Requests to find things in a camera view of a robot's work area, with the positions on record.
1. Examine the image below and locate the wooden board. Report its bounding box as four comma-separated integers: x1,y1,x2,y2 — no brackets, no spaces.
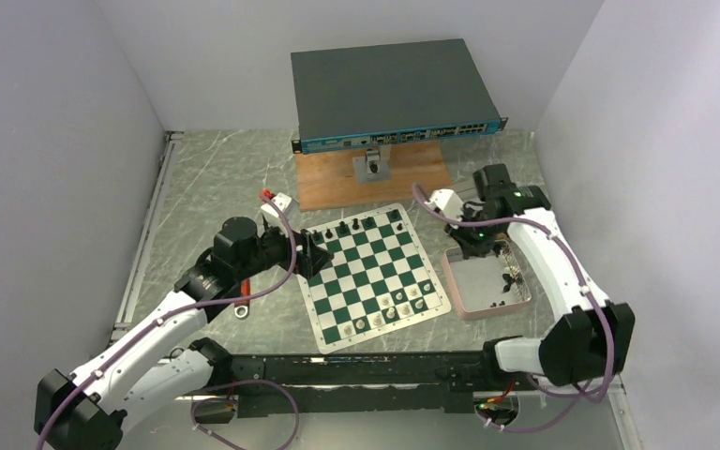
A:
293,142,451,210

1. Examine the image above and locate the metal bracket with knob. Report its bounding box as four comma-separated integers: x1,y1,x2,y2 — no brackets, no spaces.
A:
352,145,392,184

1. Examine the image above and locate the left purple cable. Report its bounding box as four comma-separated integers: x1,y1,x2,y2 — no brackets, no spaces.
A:
34,197,302,450

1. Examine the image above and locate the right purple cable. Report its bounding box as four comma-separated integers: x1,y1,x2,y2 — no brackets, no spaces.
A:
411,181,619,434

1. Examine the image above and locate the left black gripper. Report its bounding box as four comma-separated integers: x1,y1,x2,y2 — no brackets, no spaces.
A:
235,217,333,281

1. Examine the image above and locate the pink plastic tray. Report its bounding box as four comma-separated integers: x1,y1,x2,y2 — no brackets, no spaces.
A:
442,242,532,321

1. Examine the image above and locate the red handled adjustable wrench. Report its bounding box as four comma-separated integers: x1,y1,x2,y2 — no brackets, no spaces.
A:
233,279,251,320

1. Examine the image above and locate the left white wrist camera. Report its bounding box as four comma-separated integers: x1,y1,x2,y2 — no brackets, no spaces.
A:
261,189,296,230

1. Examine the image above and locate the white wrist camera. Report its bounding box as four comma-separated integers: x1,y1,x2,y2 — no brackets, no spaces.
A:
427,188,464,221
261,189,296,230

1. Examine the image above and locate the purple cable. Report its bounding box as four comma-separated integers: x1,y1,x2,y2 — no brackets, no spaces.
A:
411,181,619,434
34,197,302,450

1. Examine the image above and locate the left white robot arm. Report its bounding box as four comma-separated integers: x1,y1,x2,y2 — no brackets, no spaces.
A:
34,217,333,449

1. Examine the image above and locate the black chess piece in tray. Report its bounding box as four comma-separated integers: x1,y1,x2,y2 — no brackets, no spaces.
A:
502,273,518,293

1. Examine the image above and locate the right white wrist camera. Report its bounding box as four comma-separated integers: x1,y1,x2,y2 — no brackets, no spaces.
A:
427,188,464,221

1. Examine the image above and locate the dark grey network switch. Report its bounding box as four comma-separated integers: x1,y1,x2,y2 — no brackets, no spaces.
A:
291,38,508,155

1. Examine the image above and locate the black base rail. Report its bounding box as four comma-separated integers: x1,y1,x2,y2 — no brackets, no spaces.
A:
193,351,525,418

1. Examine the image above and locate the green white chess mat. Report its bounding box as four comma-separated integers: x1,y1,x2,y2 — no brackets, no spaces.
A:
299,203,452,354

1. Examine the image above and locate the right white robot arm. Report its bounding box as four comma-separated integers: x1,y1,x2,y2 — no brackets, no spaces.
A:
427,164,636,389

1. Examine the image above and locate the aluminium frame rail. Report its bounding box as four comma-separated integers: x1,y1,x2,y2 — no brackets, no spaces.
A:
61,130,186,450

